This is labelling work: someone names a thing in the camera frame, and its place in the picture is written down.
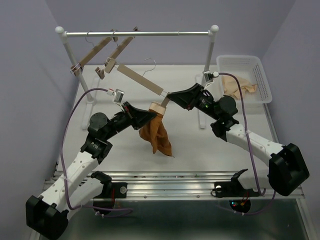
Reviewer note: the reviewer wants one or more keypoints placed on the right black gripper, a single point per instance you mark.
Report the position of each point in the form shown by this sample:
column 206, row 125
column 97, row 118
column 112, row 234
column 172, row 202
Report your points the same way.
column 189, row 97

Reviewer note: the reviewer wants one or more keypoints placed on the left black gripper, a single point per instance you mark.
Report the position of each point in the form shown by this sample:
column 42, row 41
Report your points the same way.
column 140, row 117

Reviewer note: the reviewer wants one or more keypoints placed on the brown underwear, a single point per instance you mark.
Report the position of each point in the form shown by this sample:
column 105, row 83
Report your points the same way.
column 155, row 133

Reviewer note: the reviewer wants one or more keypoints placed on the beige clip hanger with underwear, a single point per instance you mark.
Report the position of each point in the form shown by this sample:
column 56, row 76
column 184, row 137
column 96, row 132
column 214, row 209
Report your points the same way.
column 140, row 79

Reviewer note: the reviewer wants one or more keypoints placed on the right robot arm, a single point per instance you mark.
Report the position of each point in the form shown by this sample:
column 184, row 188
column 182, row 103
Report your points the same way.
column 287, row 169

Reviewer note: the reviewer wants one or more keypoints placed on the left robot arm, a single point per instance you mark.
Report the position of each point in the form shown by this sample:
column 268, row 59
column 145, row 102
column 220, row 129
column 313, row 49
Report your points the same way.
column 49, row 213

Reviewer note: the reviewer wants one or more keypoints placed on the far left beige hanger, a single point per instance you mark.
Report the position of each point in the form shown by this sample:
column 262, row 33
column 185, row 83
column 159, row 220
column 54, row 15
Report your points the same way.
column 77, row 68

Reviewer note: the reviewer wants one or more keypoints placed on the beige cloth in basket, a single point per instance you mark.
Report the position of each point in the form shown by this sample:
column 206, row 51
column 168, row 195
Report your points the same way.
column 230, row 86

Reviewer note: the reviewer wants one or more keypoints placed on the white metal clothes rack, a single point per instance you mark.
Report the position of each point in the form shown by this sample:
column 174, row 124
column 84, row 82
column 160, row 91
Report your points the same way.
column 64, row 35

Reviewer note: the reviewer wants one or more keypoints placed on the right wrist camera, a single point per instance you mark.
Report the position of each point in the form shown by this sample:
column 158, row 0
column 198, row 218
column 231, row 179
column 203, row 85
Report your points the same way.
column 209, row 77

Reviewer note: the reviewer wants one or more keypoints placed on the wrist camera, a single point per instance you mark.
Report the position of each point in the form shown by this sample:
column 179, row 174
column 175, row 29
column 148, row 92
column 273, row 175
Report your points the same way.
column 117, row 95
column 209, row 77

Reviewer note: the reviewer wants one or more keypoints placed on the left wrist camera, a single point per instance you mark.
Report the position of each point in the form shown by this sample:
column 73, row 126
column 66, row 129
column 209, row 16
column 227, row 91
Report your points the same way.
column 117, row 95

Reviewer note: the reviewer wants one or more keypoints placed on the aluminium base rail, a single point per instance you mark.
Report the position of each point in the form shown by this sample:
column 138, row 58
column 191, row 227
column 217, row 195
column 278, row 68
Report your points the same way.
column 170, row 186

